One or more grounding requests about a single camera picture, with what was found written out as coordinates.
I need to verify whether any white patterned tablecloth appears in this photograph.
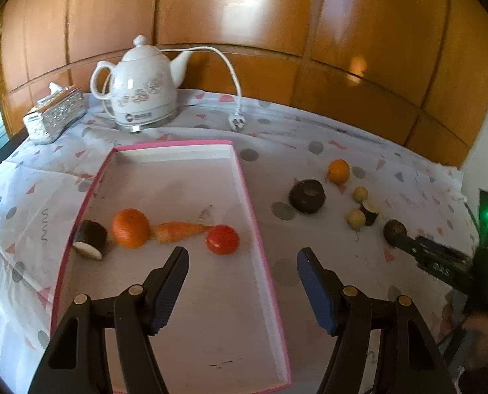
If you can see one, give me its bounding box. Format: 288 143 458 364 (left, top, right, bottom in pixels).
0 91 476 393

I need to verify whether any white ceramic electric kettle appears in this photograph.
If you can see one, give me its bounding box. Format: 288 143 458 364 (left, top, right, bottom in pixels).
90 35 192 133

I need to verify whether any large orange mandarin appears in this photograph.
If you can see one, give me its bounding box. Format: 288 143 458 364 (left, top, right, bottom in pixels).
112 208 151 249

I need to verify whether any right hand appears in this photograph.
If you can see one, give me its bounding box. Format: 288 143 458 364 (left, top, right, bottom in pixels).
460 313 488 374

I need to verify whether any small orange with stem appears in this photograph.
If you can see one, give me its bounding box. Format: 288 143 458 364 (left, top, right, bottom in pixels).
328 159 350 185

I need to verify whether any dark round passion fruit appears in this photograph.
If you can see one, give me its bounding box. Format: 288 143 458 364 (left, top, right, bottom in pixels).
289 179 326 214

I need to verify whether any dark cylinder piece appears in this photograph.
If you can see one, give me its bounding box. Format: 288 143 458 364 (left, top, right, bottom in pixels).
360 199 380 226

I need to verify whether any dark cylinder white cut face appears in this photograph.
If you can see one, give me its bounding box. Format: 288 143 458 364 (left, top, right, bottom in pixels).
72 220 107 261

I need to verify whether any pink shallow tray box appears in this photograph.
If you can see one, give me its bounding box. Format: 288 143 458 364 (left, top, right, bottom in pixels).
31 141 291 393

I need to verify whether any dark brown oval fruit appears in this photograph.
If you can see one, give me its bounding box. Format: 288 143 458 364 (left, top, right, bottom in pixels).
383 219 408 247

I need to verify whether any white power cord with plug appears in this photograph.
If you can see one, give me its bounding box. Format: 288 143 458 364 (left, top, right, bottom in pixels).
100 45 246 133

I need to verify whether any silver embossed tissue box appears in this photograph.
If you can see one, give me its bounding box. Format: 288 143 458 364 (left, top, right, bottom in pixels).
23 82 86 145

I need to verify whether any red tomato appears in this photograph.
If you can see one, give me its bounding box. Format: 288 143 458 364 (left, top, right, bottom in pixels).
205 225 239 255

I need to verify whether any small beige longan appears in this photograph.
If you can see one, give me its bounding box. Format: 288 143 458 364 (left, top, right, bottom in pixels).
346 209 366 231
353 186 369 204

